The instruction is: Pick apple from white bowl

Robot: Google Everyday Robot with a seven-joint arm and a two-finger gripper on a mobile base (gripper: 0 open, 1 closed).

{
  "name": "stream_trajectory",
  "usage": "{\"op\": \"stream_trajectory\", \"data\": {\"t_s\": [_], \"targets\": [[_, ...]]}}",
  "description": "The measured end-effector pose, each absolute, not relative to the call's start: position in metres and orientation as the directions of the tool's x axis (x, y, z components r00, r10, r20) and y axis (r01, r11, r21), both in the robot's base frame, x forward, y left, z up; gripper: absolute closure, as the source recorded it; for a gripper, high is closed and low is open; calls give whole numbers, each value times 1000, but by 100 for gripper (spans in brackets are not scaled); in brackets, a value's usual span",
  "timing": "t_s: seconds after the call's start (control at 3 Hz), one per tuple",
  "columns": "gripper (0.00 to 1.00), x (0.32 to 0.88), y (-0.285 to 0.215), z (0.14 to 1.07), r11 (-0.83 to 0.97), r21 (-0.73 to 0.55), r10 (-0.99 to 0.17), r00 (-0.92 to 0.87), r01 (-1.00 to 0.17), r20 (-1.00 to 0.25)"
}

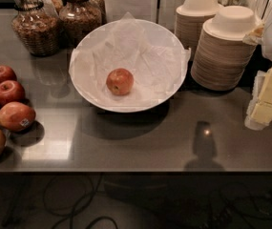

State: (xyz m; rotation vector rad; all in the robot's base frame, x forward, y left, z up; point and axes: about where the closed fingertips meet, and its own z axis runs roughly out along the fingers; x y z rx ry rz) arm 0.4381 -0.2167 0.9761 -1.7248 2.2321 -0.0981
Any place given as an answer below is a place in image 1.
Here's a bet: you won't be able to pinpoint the white bowl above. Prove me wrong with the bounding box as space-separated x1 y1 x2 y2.
69 18 189 114

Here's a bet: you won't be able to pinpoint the white box behind bowl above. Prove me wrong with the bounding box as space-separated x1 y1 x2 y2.
105 0 157 22

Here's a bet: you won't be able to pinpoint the red apple with sticker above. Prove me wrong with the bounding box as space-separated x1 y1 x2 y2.
0 102 36 132

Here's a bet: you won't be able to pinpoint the red apple second row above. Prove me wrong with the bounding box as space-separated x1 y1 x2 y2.
0 80 26 106

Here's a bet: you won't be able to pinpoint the front stack paper bowls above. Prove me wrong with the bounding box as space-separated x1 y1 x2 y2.
191 6 257 92

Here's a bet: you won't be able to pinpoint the stack paper bowls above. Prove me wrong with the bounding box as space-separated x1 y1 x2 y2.
174 0 221 60
191 6 257 92

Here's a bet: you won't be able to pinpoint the rear stack paper bowls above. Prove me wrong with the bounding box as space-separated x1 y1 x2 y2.
174 0 221 60

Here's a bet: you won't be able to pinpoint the white paper liner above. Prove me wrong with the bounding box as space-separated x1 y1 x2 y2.
68 11 192 111

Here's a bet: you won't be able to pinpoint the glass granola jar right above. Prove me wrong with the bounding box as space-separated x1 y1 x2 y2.
59 0 102 46

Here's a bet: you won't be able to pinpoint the glass granola jar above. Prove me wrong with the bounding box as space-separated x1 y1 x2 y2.
59 0 102 46
11 0 60 56

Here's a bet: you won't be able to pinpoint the glass granola jar left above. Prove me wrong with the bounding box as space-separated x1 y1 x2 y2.
11 0 60 56

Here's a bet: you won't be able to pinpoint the black cable under table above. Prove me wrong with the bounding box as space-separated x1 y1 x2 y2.
42 173 120 229

